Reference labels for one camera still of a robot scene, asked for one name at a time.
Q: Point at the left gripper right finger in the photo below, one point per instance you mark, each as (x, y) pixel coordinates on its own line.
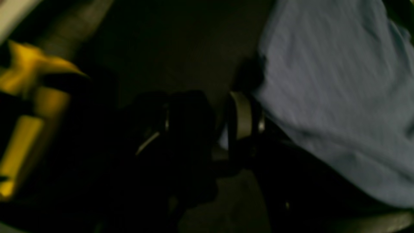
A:
(302, 194)

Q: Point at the black table cloth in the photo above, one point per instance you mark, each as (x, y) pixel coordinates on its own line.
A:
(132, 47)

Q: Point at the yellow handled pliers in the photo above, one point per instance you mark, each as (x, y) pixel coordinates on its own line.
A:
(32, 108)

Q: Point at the light blue t-shirt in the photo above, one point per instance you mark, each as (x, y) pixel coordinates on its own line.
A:
(337, 77)

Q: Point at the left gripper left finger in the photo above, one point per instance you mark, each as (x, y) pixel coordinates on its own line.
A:
(133, 170)

